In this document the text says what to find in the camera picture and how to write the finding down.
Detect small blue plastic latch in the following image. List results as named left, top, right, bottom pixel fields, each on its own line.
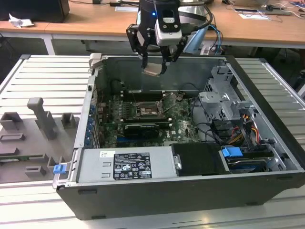
left=53, top=164, right=66, bottom=175

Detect blue disk carrier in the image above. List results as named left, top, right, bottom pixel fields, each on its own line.
left=221, top=146, right=270, bottom=174

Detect small silver CPU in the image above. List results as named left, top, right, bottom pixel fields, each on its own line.
left=142, top=62, right=163, bottom=78

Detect black plastic shroud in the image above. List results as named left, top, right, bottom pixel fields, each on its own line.
left=171, top=142, right=231, bottom=177

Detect black RAM slot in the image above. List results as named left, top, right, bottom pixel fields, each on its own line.
left=122, top=119, right=173, bottom=126
left=122, top=94, right=165, bottom=102
left=122, top=90, right=165, bottom=96
left=122, top=115, right=173, bottom=121

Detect gray case latch handle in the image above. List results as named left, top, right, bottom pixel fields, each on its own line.
left=88, top=52, right=103, bottom=70

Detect green RAM stick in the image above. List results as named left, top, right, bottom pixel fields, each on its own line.
left=0, top=155, right=45, bottom=161

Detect green motherboard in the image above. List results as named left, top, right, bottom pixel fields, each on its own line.
left=95, top=92, right=203, bottom=147

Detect yellow red orange wires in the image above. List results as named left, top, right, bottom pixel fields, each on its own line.
left=228, top=114, right=261, bottom=144

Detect crumpled white paper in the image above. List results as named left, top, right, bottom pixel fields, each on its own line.
left=8, top=13, right=35, bottom=30

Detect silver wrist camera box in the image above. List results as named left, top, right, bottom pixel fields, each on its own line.
left=154, top=10, right=183, bottom=46

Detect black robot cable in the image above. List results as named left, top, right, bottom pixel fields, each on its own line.
left=177, top=4, right=214, bottom=36

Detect large black box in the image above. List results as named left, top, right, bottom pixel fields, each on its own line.
left=0, top=0, right=71, bottom=24

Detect black graphics card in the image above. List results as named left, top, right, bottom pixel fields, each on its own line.
left=123, top=123, right=161, bottom=139

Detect black flat power wire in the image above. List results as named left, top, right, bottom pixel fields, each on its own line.
left=239, top=108, right=257, bottom=150

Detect CPU socket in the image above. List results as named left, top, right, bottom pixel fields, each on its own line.
left=134, top=100, right=165, bottom=119

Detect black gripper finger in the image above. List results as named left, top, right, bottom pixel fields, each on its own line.
left=125, top=23, right=151, bottom=71
left=160, top=35, right=188, bottom=75

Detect gray metal power supply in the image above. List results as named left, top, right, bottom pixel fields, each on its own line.
left=77, top=146, right=179, bottom=184

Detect silver metal drive cage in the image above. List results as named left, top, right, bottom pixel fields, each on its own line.
left=197, top=65, right=258, bottom=125

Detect gray parts rack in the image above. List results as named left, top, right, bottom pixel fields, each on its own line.
left=0, top=97, right=81, bottom=185

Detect blue wires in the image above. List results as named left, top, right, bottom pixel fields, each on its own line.
left=208, top=22, right=225, bottom=54

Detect wooden desk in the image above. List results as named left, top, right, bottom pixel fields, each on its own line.
left=44, top=0, right=305, bottom=57
left=0, top=20, right=72, bottom=56

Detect white paper sheet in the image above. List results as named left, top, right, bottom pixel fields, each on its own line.
left=114, top=6, right=141, bottom=13
left=238, top=13, right=271, bottom=21

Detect black open PC case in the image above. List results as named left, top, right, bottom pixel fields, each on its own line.
left=56, top=53, right=305, bottom=221

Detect metal socket cover frame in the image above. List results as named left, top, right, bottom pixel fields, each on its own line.
left=157, top=93, right=179, bottom=113

